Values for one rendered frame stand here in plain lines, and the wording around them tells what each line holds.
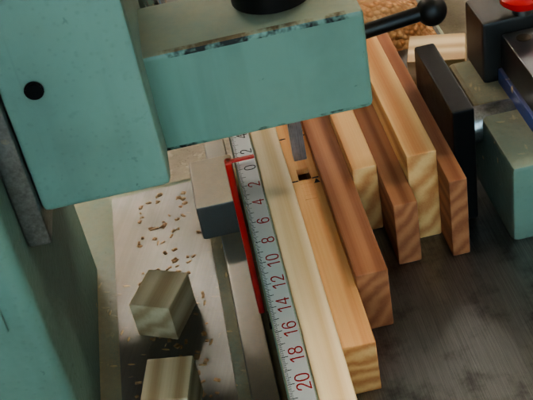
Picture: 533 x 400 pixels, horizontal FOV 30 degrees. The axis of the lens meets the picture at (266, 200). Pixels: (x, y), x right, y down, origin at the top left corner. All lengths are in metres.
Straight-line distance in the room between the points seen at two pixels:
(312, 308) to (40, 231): 0.17
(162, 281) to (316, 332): 0.26
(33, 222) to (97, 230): 0.31
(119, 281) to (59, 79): 0.33
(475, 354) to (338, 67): 0.19
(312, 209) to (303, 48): 0.11
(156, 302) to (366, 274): 0.23
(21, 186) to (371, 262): 0.21
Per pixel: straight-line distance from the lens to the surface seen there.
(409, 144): 0.66
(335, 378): 0.54
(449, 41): 0.83
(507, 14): 0.71
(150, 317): 0.79
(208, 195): 0.84
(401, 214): 0.64
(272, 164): 0.69
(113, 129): 0.58
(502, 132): 0.68
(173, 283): 0.79
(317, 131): 0.72
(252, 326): 0.77
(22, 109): 0.58
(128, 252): 0.89
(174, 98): 0.62
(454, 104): 0.65
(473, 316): 0.63
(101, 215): 0.94
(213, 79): 0.61
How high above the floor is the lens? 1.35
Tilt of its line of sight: 37 degrees down
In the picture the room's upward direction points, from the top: 12 degrees counter-clockwise
